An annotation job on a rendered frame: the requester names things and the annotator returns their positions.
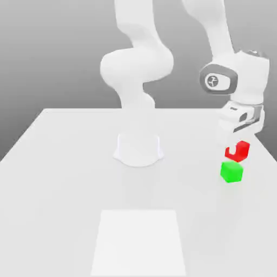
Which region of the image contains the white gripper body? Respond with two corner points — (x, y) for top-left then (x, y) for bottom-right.
(217, 109), (266, 143)

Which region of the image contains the small red cube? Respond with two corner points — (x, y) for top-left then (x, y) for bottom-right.
(224, 140), (251, 163)

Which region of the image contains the small green cube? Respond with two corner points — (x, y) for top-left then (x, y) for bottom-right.
(220, 161), (244, 184)

